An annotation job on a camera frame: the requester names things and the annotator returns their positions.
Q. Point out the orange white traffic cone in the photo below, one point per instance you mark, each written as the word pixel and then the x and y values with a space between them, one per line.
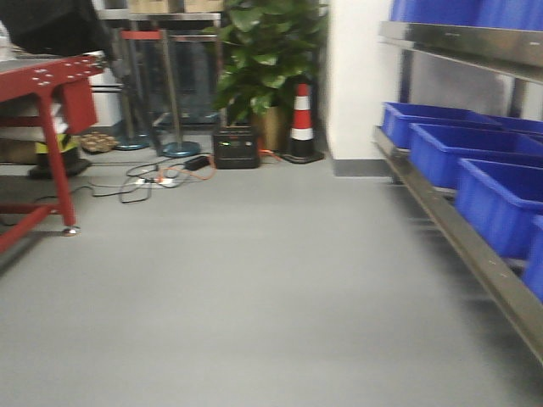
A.
pixel 301 144

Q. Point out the black power station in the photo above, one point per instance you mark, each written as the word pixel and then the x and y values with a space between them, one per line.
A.
pixel 235 148

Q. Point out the black power adapter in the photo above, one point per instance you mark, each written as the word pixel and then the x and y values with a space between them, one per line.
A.
pixel 197 163

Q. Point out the white power strip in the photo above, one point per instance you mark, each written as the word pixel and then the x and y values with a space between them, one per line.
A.
pixel 155 182

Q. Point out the blue bin lower left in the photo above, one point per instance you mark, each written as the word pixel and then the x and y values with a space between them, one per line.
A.
pixel 398 118

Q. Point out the green potted plant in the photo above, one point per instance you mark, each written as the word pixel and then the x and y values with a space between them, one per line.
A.
pixel 268 49

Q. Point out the blue bin lower centre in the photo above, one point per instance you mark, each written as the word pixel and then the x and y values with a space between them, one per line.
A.
pixel 437 149

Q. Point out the blue bin lower right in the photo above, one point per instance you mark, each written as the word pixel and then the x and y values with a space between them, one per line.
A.
pixel 500 201

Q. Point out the red metal table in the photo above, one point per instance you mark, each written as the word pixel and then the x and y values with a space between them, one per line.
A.
pixel 45 81

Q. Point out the blue bin on upper shelf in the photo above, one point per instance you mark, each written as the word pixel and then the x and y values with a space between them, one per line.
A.
pixel 517 15

